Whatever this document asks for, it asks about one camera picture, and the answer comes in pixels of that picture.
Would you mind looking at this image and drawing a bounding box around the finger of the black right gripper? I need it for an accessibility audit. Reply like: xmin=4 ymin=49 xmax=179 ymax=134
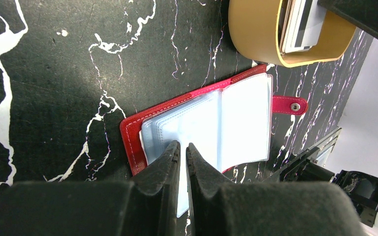
xmin=318 ymin=0 xmax=378 ymax=40

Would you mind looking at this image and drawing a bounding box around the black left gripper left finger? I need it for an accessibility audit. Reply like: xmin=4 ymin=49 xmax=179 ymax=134
xmin=0 ymin=141 xmax=181 ymax=236

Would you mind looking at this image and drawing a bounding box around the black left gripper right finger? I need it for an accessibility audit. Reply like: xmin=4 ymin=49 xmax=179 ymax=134
xmin=186 ymin=144 xmax=365 ymax=236

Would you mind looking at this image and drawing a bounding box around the stack of silver cards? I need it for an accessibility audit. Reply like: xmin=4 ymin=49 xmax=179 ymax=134
xmin=278 ymin=0 xmax=326 ymax=55

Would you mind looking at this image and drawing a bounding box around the red card holder wallet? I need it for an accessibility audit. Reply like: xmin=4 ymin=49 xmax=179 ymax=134
xmin=120 ymin=65 xmax=308 ymax=217

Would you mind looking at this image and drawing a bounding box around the orange card tray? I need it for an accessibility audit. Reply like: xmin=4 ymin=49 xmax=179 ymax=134
xmin=228 ymin=0 xmax=356 ymax=68

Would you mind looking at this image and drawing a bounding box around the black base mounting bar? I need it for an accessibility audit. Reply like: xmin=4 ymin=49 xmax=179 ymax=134
xmin=268 ymin=127 xmax=378 ymax=228

